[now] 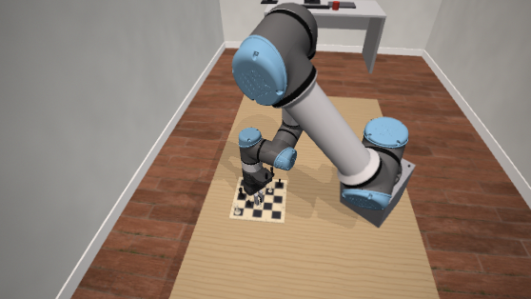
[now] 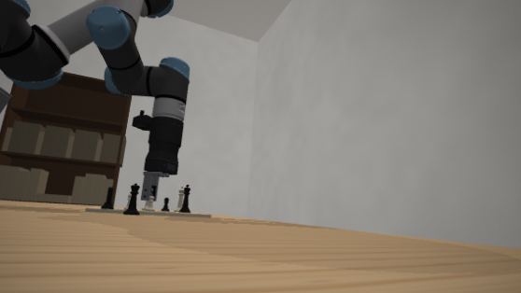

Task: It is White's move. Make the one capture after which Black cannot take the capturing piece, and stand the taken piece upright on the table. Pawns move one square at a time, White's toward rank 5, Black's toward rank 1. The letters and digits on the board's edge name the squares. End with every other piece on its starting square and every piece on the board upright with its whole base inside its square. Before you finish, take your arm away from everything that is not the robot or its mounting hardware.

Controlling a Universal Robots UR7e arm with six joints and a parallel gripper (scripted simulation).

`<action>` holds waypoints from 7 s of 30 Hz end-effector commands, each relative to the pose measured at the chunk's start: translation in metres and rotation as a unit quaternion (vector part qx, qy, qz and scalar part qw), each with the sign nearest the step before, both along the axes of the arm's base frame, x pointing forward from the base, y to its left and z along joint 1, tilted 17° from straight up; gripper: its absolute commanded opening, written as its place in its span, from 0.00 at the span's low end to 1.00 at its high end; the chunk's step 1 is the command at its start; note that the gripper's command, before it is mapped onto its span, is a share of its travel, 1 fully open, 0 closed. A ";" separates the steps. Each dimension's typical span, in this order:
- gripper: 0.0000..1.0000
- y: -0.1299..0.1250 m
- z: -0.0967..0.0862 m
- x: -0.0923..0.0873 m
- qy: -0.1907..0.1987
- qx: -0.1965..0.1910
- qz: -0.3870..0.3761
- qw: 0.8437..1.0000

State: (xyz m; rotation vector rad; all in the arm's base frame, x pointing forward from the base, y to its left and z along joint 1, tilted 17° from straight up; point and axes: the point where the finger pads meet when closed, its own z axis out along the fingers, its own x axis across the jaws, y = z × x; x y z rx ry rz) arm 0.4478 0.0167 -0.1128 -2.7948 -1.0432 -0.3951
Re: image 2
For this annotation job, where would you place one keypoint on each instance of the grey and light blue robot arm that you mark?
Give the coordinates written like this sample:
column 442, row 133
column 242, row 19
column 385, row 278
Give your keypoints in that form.
column 32, row 61

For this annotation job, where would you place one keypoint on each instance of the white chess king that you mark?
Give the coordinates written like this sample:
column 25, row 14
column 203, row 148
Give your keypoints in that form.
column 180, row 201

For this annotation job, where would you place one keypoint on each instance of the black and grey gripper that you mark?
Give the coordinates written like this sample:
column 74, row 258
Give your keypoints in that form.
column 165, row 137

